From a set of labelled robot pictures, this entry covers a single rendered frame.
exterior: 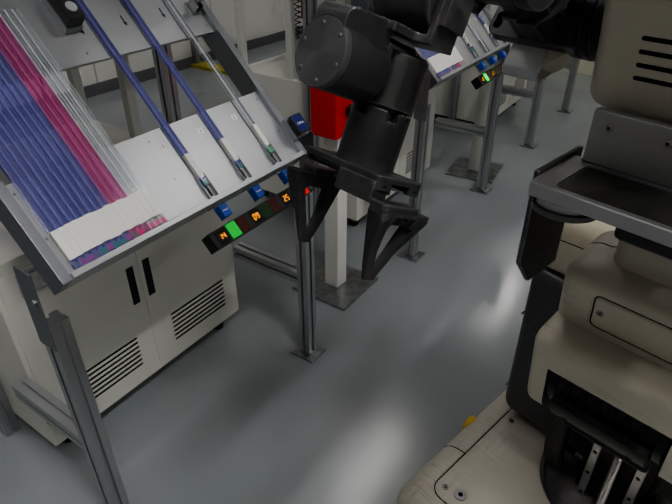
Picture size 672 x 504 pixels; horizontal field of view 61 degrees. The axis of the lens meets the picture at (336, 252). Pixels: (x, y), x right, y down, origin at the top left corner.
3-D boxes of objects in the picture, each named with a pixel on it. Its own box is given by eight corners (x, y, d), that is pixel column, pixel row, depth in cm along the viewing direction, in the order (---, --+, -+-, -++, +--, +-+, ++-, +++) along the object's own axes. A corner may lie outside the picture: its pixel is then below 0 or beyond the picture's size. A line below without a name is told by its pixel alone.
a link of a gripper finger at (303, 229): (309, 259, 55) (338, 165, 52) (266, 232, 59) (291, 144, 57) (356, 260, 60) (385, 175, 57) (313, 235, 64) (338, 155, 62)
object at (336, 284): (378, 279, 223) (388, 79, 181) (344, 311, 207) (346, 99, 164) (328, 260, 235) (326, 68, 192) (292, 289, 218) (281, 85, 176)
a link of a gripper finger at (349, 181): (359, 290, 50) (393, 189, 48) (308, 258, 55) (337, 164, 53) (405, 289, 55) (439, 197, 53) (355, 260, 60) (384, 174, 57)
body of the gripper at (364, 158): (373, 195, 50) (401, 112, 48) (301, 162, 56) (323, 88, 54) (417, 203, 54) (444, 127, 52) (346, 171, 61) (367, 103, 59)
